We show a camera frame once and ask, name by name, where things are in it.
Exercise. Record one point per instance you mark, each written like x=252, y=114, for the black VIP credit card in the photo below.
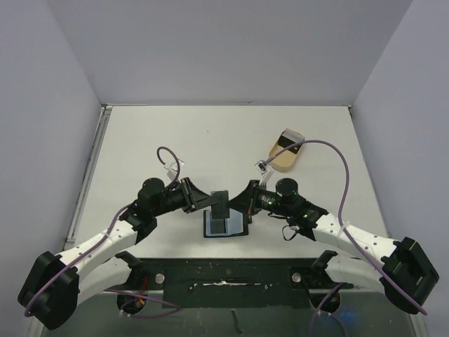
x=216, y=227

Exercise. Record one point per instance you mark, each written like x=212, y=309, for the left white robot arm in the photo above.
x=51, y=290

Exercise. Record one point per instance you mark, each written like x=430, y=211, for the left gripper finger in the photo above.
x=198, y=207
x=196, y=197

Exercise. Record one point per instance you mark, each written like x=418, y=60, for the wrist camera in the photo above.
x=265, y=171
x=171, y=168

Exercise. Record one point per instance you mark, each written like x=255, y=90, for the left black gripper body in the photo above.
x=174, y=200

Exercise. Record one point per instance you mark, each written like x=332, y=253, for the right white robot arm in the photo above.
x=400, y=269

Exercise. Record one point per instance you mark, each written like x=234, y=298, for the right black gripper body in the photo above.
x=252, y=196

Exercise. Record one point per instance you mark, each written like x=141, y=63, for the black leather card holder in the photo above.
x=237, y=225

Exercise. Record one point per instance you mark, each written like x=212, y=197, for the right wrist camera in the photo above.
x=265, y=171

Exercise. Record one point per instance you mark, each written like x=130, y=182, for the beige wooden tray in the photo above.
x=284, y=158

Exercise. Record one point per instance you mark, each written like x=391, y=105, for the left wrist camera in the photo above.
x=171, y=168

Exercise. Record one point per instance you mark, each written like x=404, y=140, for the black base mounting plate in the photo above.
x=298, y=283

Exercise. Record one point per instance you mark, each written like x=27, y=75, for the stack of black cards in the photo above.
x=289, y=137

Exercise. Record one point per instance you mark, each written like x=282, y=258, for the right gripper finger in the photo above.
x=242, y=206
x=244, y=197

